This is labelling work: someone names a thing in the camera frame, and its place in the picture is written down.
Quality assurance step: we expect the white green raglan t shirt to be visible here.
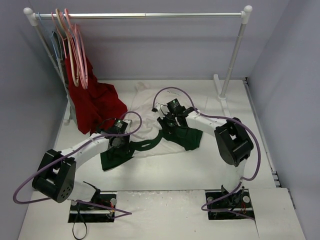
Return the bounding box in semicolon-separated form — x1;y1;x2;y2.
100;82;203;171

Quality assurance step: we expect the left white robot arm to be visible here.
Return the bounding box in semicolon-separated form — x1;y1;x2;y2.
31;118;132;210

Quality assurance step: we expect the red t shirt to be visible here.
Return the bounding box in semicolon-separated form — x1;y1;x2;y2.
64;57;128;135

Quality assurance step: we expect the blue plastic hanger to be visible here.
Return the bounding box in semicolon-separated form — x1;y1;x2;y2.
37;12;63;61

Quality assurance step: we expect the beige wooden hanger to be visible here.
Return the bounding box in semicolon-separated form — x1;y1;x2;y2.
55;8;80;88

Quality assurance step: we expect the white metal clothes rack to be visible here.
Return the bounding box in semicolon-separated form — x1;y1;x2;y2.
23;5;253;117

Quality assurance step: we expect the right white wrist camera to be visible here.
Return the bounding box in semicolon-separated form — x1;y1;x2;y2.
151;102;169;119

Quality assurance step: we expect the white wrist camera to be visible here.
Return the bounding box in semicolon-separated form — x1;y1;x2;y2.
123;119;133;133
151;102;169;119

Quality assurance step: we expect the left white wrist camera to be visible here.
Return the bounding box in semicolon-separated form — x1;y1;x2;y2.
123;119;133;133

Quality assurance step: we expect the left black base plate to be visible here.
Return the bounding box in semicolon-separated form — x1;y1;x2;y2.
67;192;117;223

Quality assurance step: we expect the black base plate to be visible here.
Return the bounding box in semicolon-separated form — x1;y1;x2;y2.
203;188;255;221
67;192;117;223

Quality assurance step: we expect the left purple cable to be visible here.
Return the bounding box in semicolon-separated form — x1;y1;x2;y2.
12;111;143;221

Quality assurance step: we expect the purple cable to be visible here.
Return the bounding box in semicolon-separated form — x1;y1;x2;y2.
12;111;143;221
152;86;262;221

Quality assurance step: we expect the black loop cable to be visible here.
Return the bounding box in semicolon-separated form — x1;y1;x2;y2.
72;202;88;240

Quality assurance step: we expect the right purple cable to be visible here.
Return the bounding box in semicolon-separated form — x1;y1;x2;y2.
152;86;262;221

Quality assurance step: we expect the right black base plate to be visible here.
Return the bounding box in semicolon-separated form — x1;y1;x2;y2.
203;188;255;221

